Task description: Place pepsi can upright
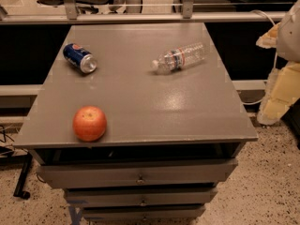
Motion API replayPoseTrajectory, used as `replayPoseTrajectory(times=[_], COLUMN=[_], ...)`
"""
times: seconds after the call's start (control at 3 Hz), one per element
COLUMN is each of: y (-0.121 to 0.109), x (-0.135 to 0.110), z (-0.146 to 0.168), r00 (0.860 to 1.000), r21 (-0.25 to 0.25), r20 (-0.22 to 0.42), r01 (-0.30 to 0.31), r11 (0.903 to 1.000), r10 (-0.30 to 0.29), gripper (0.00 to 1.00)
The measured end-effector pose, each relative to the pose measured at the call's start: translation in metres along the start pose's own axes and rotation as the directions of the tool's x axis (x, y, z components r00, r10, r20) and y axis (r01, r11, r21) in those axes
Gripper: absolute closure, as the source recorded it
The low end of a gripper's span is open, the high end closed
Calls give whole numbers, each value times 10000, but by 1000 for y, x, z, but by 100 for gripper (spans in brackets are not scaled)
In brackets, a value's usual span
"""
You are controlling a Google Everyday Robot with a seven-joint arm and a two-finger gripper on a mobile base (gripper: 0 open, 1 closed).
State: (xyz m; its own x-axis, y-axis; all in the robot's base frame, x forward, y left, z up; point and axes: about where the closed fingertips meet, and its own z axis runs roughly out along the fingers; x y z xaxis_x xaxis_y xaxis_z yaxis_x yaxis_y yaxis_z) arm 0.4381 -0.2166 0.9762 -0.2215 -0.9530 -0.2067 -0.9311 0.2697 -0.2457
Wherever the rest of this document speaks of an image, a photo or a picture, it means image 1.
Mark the red apple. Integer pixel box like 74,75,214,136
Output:
72,106,107,142

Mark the white cable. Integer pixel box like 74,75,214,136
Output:
242,9,279,106

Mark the bottom grey drawer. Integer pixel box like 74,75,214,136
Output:
82,204,205,220

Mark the grey metal rail frame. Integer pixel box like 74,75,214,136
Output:
0,0,298,25

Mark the black stand leg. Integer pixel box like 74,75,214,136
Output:
13,154,32,200

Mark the grey drawer cabinet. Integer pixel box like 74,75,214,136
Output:
13,22,259,225

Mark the clear plastic water bottle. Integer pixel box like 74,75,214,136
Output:
151,42,206,74

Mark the top grey drawer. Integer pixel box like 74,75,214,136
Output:
37,158,237,188

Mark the middle grey drawer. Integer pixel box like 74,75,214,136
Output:
66,187,217,207

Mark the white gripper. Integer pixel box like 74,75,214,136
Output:
256,0,300,126

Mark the grey drawer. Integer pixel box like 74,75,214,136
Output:
82,204,205,220
37,158,237,188
66,187,217,207

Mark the blue pepsi can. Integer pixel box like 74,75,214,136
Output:
63,43,98,74

